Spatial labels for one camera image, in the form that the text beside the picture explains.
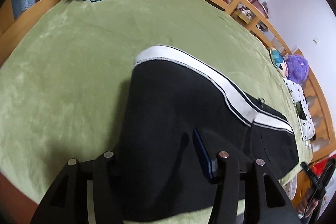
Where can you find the green fleece blanket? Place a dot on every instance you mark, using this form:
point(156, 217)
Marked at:
point(65, 69)

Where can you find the pile of papers and boxes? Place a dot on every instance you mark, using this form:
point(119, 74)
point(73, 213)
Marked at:
point(244, 12)

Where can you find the geometric patterned pillow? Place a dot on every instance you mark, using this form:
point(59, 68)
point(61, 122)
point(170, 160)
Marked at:
point(278, 58)

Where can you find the dark floral cloth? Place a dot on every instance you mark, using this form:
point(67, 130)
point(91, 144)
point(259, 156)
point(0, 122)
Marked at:
point(300, 109)

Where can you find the black pants with white stripe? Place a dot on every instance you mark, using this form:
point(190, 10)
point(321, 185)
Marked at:
point(170, 108)

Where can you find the white floral pillow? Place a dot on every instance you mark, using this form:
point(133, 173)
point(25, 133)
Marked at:
point(295, 90)

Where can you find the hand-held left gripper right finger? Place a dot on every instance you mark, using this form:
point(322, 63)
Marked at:
point(203, 158)

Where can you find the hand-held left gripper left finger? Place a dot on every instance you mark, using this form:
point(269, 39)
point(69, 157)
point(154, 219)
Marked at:
point(105, 169)

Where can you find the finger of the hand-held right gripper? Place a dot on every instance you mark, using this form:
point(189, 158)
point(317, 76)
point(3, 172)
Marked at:
point(328, 174)
point(312, 176)

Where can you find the purple plush toy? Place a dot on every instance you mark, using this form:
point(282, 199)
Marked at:
point(296, 67)

